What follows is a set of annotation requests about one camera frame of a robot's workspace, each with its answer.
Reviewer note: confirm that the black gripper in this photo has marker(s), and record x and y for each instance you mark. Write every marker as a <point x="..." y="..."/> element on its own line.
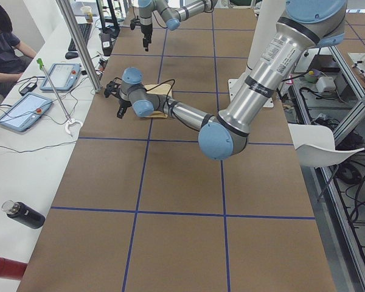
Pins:
<point x="146" y="31"/>
<point x="123" y="104"/>

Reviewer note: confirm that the beige long-sleeve printed shirt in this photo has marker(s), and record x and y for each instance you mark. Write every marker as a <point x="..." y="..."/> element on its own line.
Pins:
<point x="159" y="91"/>

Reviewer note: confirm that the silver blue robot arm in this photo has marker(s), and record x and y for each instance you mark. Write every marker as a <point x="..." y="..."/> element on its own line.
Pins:
<point x="171" y="17"/>
<point x="290" y="28"/>

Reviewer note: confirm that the black labelled box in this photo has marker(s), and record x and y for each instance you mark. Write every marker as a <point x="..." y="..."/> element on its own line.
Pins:
<point x="106" y="43"/>

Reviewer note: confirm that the long reacher grabber tool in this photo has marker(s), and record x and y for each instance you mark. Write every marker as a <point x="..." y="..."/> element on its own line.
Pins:
<point x="69" y="120"/>

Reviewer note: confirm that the far blue teach pendant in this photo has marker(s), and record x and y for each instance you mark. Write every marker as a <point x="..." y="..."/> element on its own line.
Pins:
<point x="64" y="75"/>

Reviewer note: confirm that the blue teach pendant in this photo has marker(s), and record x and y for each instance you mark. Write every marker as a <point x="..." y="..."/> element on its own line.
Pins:
<point x="64" y="75"/>
<point x="25" y="112"/>

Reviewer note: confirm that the near blue teach pendant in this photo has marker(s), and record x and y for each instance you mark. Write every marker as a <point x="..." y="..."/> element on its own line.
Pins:
<point x="25" y="112"/>

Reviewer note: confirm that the seated person in dark shirt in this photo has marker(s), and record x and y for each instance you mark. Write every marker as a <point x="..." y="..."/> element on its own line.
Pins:
<point x="15" y="55"/>

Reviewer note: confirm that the black water bottle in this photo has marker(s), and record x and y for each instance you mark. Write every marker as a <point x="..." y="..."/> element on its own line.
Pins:
<point x="23" y="214"/>

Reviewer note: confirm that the white plastic chair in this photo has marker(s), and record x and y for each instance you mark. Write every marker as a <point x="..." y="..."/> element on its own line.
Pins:
<point x="315" y="147"/>

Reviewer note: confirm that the red cylinder bottle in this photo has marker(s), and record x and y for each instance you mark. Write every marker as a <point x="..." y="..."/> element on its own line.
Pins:
<point x="12" y="269"/>

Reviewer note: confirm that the aluminium frame post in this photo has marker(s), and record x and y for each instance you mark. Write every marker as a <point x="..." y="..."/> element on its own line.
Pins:
<point x="74" y="30"/>

